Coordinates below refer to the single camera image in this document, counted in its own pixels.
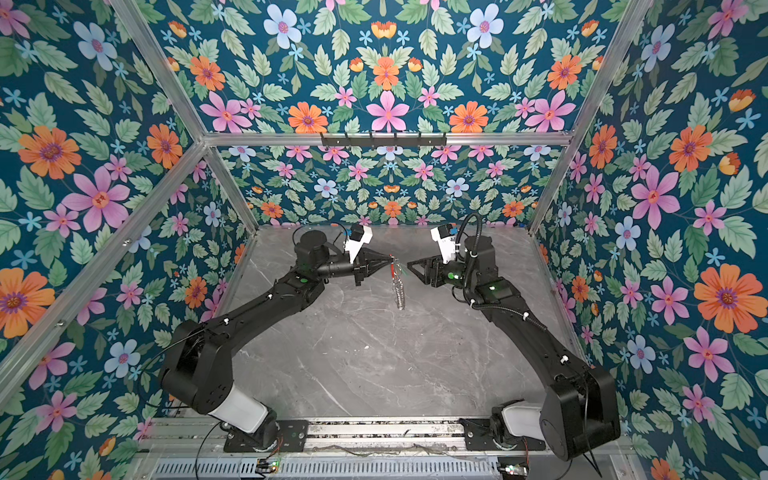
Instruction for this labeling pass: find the red-handled key ring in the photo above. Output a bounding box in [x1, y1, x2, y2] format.
[388, 254, 409, 312]

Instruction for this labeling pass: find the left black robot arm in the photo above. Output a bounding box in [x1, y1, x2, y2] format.
[159, 225, 392, 450]

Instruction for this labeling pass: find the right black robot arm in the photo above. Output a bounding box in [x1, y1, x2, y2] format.
[407, 226, 621, 461]

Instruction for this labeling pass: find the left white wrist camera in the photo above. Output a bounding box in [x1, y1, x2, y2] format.
[344, 224, 373, 263]

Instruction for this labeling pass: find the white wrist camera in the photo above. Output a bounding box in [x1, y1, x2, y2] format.
[344, 224, 373, 263]
[430, 223, 458, 264]

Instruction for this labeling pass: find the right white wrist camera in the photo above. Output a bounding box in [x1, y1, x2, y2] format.
[430, 223, 458, 264]

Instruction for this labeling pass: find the black wall hook rack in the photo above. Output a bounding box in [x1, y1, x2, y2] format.
[320, 133, 448, 148]

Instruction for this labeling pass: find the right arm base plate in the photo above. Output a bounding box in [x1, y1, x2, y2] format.
[458, 418, 547, 453]

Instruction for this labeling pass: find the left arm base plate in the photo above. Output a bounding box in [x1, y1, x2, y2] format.
[223, 420, 309, 453]

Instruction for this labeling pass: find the white slotted cable duct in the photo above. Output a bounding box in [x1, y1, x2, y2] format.
[149, 457, 501, 479]

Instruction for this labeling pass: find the aluminium mounting rail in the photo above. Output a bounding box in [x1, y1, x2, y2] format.
[138, 416, 554, 457]

